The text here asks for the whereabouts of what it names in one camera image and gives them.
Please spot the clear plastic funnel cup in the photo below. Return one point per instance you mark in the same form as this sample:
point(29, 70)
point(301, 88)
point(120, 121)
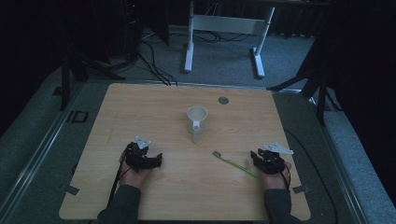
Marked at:
point(196, 119)

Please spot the metal floor rail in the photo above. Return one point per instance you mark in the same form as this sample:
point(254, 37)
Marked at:
point(339, 168)
point(37, 152)

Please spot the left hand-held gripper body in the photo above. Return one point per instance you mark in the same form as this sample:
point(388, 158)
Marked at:
point(134, 154)

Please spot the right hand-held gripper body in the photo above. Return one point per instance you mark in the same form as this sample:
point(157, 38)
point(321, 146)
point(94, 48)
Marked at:
point(271, 160)

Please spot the round grey table grommet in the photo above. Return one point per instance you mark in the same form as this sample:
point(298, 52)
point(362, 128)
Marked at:
point(223, 100)

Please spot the person's right hand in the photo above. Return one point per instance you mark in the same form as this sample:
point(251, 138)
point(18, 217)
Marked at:
point(275, 180)

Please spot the person's left hand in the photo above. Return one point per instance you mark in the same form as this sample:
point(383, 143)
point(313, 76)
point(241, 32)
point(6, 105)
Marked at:
point(134, 178)

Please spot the black tripod stand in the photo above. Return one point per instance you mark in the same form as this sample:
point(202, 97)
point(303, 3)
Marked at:
point(73, 67)
point(314, 81)

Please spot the white metal desk frame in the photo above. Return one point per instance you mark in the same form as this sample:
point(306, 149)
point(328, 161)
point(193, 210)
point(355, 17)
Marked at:
point(229, 24)

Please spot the green toothbrush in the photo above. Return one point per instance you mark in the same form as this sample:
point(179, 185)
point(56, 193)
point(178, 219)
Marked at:
point(236, 165)

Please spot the black rectangular floor frame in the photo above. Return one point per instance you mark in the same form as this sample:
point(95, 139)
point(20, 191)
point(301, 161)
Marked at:
point(77, 116)

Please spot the grey tape piece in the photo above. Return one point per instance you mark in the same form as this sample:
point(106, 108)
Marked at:
point(72, 190)
point(300, 188)

